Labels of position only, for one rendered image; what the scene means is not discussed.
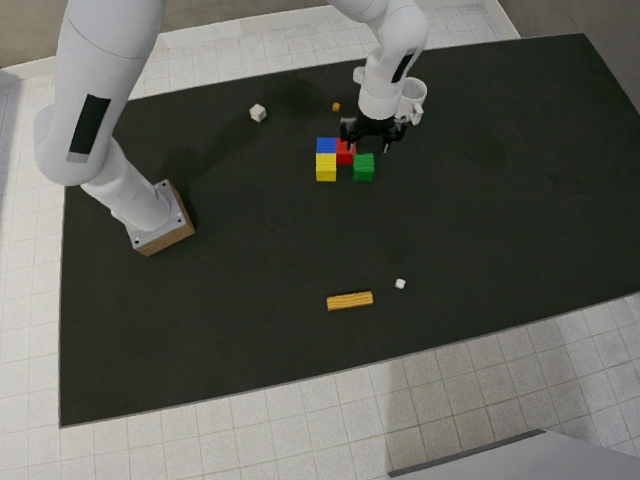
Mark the blue cube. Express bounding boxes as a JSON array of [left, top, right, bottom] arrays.
[[316, 138, 336, 154]]

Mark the green cube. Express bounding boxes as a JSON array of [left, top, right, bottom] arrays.
[[352, 154, 374, 181]]

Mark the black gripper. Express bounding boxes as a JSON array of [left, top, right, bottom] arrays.
[[340, 102, 408, 153]]

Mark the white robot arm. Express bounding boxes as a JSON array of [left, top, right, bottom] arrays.
[[33, 0, 429, 231]]

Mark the white mug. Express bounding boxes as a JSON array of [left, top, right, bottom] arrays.
[[395, 77, 427, 125]]

